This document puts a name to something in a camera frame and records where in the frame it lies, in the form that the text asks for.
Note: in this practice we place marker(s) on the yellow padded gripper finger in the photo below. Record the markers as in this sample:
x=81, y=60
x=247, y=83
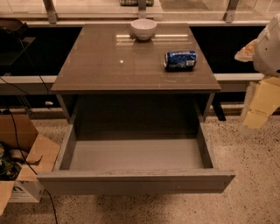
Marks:
x=262, y=99

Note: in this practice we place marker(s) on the grey top drawer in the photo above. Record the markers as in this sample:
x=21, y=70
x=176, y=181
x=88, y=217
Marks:
x=136, y=144

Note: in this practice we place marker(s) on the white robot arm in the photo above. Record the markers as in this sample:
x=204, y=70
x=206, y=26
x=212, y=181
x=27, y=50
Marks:
x=264, y=51

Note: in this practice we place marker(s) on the grey drawer cabinet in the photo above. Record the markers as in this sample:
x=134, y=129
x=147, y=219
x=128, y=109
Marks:
x=105, y=58

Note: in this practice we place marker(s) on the blue soda can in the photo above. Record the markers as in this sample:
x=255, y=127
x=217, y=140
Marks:
x=175, y=61

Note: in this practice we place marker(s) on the white ceramic bowl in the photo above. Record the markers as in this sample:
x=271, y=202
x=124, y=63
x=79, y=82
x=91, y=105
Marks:
x=143, y=28

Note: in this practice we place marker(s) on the open cardboard box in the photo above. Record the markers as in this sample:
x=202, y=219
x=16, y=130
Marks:
x=24, y=154

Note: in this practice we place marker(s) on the dark side shelf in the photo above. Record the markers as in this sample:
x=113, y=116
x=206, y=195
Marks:
x=13, y=40

